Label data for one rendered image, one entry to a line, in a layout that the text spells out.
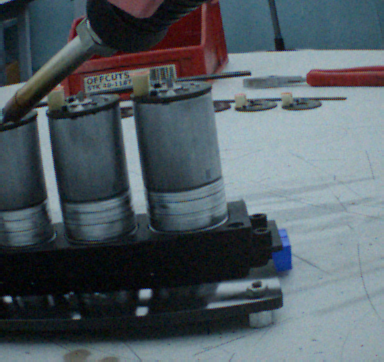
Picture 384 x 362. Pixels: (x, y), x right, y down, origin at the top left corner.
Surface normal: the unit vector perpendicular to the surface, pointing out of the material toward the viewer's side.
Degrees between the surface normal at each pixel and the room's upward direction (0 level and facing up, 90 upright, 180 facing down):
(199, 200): 90
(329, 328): 0
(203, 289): 0
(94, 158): 90
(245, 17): 90
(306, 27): 90
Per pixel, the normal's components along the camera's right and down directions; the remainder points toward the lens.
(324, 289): -0.13, -0.96
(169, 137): -0.10, 0.26
